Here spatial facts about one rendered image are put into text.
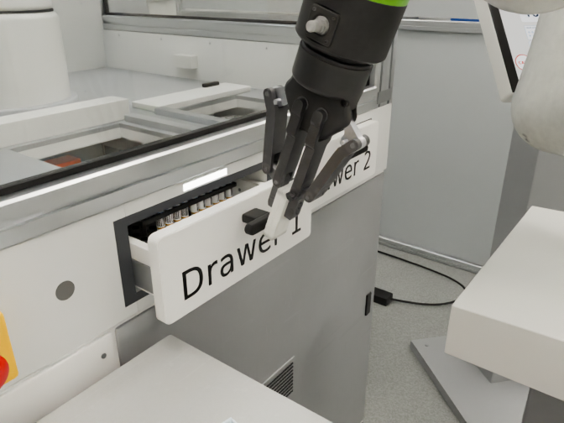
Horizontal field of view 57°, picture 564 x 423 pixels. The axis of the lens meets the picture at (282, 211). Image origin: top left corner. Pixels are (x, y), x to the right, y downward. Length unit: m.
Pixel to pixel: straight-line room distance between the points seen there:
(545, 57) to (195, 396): 0.60
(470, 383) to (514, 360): 1.14
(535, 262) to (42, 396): 0.62
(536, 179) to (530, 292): 0.81
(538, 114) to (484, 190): 1.56
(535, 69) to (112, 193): 0.56
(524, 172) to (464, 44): 0.86
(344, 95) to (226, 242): 0.24
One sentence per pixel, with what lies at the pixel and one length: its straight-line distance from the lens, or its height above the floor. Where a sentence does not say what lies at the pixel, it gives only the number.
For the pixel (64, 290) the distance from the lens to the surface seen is 0.59.
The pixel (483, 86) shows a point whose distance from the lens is 2.23.
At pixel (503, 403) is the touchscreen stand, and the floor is 0.04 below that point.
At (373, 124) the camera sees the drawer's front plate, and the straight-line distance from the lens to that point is 1.02.
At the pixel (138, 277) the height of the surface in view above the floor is 0.85.
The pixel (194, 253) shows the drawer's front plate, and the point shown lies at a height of 0.89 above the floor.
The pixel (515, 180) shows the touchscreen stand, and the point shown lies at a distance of 1.53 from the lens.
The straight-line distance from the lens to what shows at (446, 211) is 2.40.
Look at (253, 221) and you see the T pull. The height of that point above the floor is 0.91.
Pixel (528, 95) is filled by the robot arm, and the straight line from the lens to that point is 0.78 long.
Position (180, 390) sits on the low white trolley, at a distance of 0.61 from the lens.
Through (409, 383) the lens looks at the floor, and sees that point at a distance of 1.79.
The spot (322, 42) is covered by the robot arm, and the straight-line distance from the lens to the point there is 0.48.
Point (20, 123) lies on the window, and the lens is 0.55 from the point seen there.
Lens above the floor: 1.17
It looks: 24 degrees down
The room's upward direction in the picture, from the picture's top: straight up
